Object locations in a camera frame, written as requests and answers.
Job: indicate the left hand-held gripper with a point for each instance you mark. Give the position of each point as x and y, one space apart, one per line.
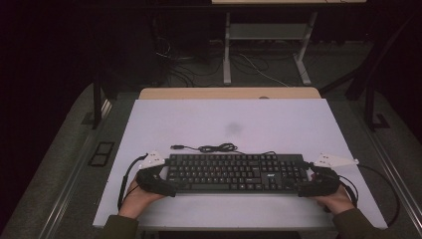
152 181

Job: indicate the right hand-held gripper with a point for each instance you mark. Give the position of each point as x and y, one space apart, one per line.
323 184

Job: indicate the black computer keyboard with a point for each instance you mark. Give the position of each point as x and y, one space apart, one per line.
232 172

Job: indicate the person's right hand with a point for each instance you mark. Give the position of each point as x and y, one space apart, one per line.
336 202

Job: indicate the person's left hand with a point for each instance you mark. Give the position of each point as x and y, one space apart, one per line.
136 202

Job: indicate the black upright stand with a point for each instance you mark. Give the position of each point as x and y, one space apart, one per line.
97 106

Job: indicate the black braced stand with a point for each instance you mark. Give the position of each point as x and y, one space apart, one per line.
369 99

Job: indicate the grey round table grommet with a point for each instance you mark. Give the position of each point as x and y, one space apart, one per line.
263 97

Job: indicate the black floor socket frame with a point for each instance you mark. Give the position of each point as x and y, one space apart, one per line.
101 153

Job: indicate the aluminium floor rail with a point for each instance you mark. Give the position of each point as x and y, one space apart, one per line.
66 195
394 176

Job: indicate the grey metal desk frame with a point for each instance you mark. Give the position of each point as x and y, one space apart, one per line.
227 66

